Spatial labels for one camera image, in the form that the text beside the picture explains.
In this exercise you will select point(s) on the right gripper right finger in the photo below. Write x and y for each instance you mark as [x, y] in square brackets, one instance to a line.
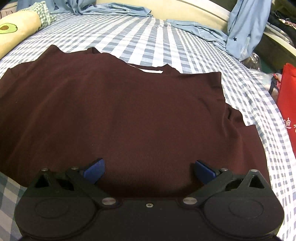
[214, 181]

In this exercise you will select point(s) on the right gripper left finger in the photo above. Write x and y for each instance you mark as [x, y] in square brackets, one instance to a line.
[85, 179]

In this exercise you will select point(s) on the dark maroon t-shirt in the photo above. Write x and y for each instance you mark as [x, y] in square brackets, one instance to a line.
[70, 109]

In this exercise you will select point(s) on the red bag with white characters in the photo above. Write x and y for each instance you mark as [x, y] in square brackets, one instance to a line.
[287, 101]

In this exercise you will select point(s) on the light blue folded garment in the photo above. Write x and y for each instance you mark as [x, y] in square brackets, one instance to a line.
[216, 37]

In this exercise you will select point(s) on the blue white checkered bedsheet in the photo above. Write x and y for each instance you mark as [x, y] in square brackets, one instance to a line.
[153, 42]

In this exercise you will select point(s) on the blue star print curtain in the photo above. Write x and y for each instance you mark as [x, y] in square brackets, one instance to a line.
[245, 27]

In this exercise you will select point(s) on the yellow avocado print pillow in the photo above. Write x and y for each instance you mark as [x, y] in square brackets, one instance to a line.
[16, 27]

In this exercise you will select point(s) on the light blue garment near headboard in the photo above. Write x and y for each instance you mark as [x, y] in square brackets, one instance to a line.
[91, 8]

